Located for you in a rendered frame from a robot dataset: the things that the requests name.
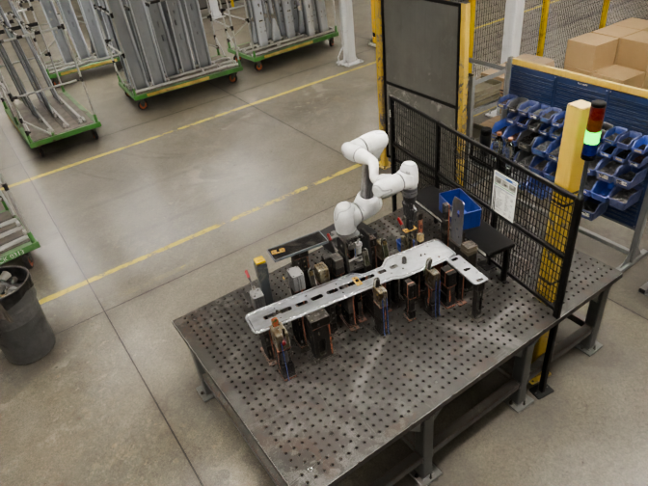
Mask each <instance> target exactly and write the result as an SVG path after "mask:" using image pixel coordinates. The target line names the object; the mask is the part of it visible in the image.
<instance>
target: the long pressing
mask: <svg viewBox="0 0 648 486"><path fill-rule="evenodd" d="M426 246H428V247H426ZM420 254H421V256H420ZM425 254H426V255H425ZM403 256H405V257H406V258H407V263H406V264H403V263H402V257H403ZM455 256H456V253H455V252H454V251H452V250H451V249H450V248H449V247H448V246H447V245H446V244H445V243H443V242H442V241H441V240H439V239H432V240H430V241H427V242H424V243H422V244H419V245H417V246H415V247H413V248H410V249H408V250H405V251H402V252H400V253H397V254H395V255H392V256H388V257H386V258H385V259H384V262H383V264H382V266H381V267H378V268H376V269H373V270H371V271H368V272H366V273H362V274H360V273H349V274H346V275H344V276H341V277H339V278H336V279H334V280H331V281H329V282H326V283H323V284H320V285H318V286H315V287H313V288H310V289H308V290H305V291H303V292H300V293H298V294H295V295H292V296H290V297H287V298H285V299H282V300H281V301H278V302H276V303H273V304H270V305H268V306H265V307H263V308H260V309H258V310H254V311H251V312H249V313H247V314H246V317H245V319H246V321H247V323H248V325H249V327H250V328H251V330H252V332H253V333H254V334H257V335H258V334H262V333H264V332H267V331H269V330H270V328H269V326H270V325H272V322H271V319H272V318H273V317H271V318H269V319H266V320H265V319H264V318H263V317H265V316H267V315H270V314H272V313H274V314H276V310H279V311H281V310H284V309H286V308H289V307H291V308H292V310H289V311H286V312H284V313H279V314H276V316H274V317H277V318H278V319H279V322H280V321H281V322H282V323H283V324H285V323H288V322H290V321H293V320H295V319H297V318H300V317H302V316H305V315H306V314H308V313H311V312H313V311H317V310H320V309H322V308H326V307H328V306H331V305H332V304H335V303H337V302H340V301H342V300H344V299H347V298H349V297H352V296H354V295H357V294H359V293H362V292H364V291H367V290H369V289H371V288H373V279H374V278H375V277H379V278H380V280H381V281H380V284H384V283H387V282H389V281H392V280H398V279H405V278H407V277H410V276H412V275H414V274H416V273H418V272H421V271H423V270H424V267H425V262H426V259H427V258H428V257H432V259H433V263H432V266H435V265H438V264H440V263H443V262H445V261H446V260H447V259H449V258H451V257H455ZM394 265H397V266H398V267H396V268H393V269H390V267H391V266H394ZM402 268H404V269H402ZM384 269H385V270H386V271H387V272H384V273H382V274H378V273H377V272H378V271H381V270H384ZM391 273H392V274H391ZM371 274H373V275H374V277H372V278H369V279H367V280H364V281H362V283H363V284H361V285H356V284H353V285H350V286H348V287H345V288H344V289H339V287H340V286H343V285H345V284H349V283H352V282H353V280H352V278H354V277H358V278H359V279H361V278H363V277H366V276H368V275H371ZM335 288H336V289H337V290H338V291H336V292H334V293H331V294H327V293H326V292H328V291H330V290H333V289H335ZM342 292H344V293H342ZM320 294H321V295H322V296H323V297H322V298H319V299H317V300H314V301H313V300H312V299H311V298H313V297H315V296H318V295H320ZM304 301H307V303H306V304H305V305H303V306H300V307H296V304H299V303H301V302H304Z"/></svg>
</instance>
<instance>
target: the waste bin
mask: <svg viewBox="0 0 648 486"><path fill-rule="evenodd" d="M54 343H55V336H54V334H53V332H52V330H51V328H50V326H49V324H48V322H47V320H46V318H45V316H44V314H43V311H42V308H41V304H40V302H39V300H38V298H37V290H36V288H35V286H34V283H33V281H32V277H31V274H30V272H29V270H28V269H27V268H25V267H23V266H3V267H0V349H1V350H2V352H3V353H4V355H5V356H6V357H7V359H8V360H9V361H10V362H11V363H13V364H15V365H27V364H30V363H33V362H35V361H37V360H39V359H41V358H42V357H44V356H45V355H46V354H47V353H48V352H49V351H50V350H51V349H52V348H53V346H54Z"/></svg>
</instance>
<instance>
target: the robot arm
mask: <svg viewBox="0 0 648 486"><path fill-rule="evenodd" d="M388 142H389V138H388V135H387V134H386V133H385V132H384V131H381V130H374V131H371V132H368V133H366V134H364V135H362V136H361V137H359V138H357V139H355V140H353V141H351V142H347V143H344V144H343V145H342V147H341V152H342V154H343V156H344V157H345V158H347V159H348V160H350V161H352V162H356V163H359V164H363V170H362V183H361V191H360V192H359V193H358V194H357V197H356V199H355V200H354V202H352V203H351V202H340V203H339V204H337V206H336V208H335V211H334V223H335V228H336V230H333V231H331V235H333V236H332V239H333V241H335V240H337V238H338V237H341V238H343V237H346V236H349V237H350V238H351V237H355V235H359V234H360V232H359V231H358V230H357V228H356V226H357V225H358V224H359V223H360V222H361V221H364V220H366V219H368V218H370V217H371V216H373V215H375V214H376V213H377V212H378V211H379V210H380V209H381V207H382V204H383V203H382V199H383V198H387V197H390V196H393V195H395V194H397V193H399V192H400V191H402V196H403V201H402V205H403V212H404V216H406V229H407V228H409V230H412V229H413V228H414V221H415V220H416V218H417V211H418V209H417V208H415V201H416V195H417V194H418V183H419V170H418V166H417V164H416V163H415V162H413V161H404V162H403V163H402V165H401V167H400V170H399V171H398V172H397V173H396V174H394V175H385V174H381V175H379V163H378V158H379V157H380V156H381V153H382V152H383V150H384V148H385V147H386V146H387V144H388ZM405 213H406V214H405ZM409 217H410V218H409Z"/></svg>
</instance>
